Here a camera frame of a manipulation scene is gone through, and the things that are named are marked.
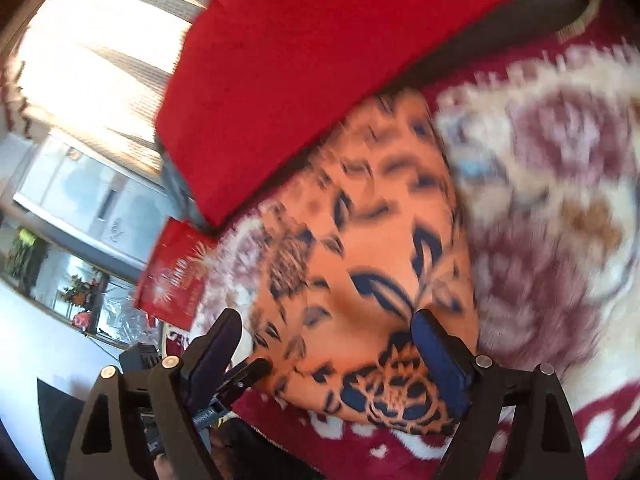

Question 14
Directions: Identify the red fleece blanket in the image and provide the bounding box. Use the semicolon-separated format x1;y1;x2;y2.
155;0;506;226

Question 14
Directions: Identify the red gift bag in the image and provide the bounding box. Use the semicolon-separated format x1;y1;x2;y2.
134;217;216;330

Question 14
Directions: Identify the orange black floral garment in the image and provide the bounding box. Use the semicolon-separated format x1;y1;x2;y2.
250;91;478;434

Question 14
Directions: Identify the cream maroon floral plush blanket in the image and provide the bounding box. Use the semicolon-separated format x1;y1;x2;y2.
191;0;639;479

